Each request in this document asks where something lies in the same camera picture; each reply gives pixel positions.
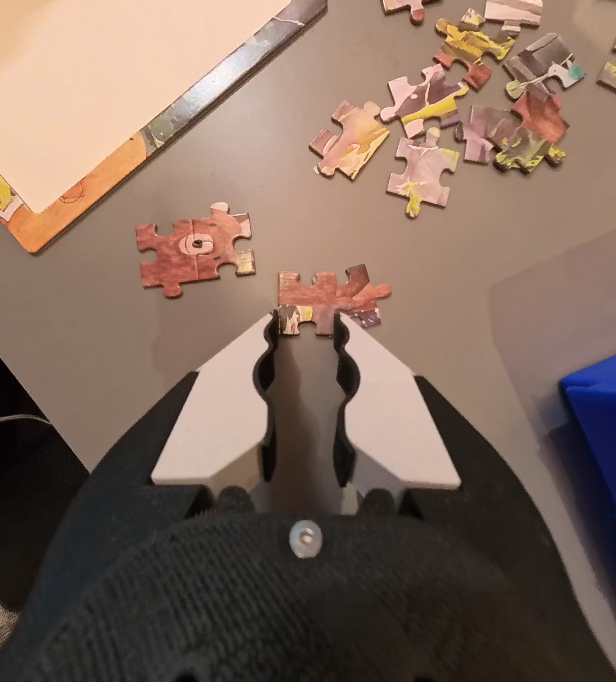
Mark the pile of jigsaw pieces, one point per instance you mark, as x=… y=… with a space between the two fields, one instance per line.
x=425 y=170

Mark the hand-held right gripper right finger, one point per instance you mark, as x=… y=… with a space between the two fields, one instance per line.
x=398 y=426

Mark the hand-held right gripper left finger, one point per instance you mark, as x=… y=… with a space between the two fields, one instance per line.
x=212 y=426

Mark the puzzle frame tray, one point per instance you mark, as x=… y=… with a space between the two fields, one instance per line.
x=100 y=80

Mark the brown bear face puzzle piece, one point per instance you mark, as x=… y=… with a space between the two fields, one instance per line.
x=180 y=261

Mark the brown and purple puzzle piece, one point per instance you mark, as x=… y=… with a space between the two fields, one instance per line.
x=324 y=293

